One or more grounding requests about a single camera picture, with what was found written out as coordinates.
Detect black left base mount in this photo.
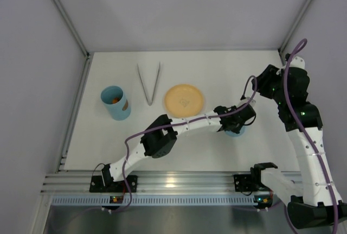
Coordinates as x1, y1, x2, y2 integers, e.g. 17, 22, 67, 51
89, 175, 138, 193

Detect aluminium mounting rail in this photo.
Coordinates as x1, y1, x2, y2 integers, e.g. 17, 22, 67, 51
40, 170, 304, 194

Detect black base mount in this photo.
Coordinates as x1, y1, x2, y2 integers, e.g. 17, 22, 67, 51
233, 174, 260, 193
89, 175, 138, 193

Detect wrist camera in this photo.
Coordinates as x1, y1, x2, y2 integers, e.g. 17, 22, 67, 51
283, 53, 305, 69
238, 97, 256, 107

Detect light blue lid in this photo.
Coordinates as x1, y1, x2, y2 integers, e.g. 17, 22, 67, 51
225, 127, 246, 137

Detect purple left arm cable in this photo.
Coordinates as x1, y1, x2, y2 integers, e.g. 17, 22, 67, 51
102, 75, 258, 213

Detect slotted cable duct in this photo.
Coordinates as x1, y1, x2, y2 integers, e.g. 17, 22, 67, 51
51, 194, 262, 206

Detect orange red food piece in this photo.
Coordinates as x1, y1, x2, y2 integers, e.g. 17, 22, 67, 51
112, 98, 119, 104

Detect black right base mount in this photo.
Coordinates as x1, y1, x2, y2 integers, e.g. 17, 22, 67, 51
233, 174, 260, 193

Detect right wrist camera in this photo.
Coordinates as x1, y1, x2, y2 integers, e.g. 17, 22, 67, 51
283, 53, 305, 69

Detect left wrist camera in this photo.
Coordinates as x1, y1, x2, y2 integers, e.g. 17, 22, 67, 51
238, 97, 256, 107

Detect metal serving tongs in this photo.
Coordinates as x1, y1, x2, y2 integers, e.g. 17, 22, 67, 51
137, 62, 161, 106

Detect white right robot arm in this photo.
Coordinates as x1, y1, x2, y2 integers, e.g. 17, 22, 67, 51
252, 65, 346, 232

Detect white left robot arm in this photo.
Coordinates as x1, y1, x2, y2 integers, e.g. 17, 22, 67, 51
101, 104, 256, 188

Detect light blue cylindrical container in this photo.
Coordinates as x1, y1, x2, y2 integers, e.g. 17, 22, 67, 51
100, 86, 131, 121

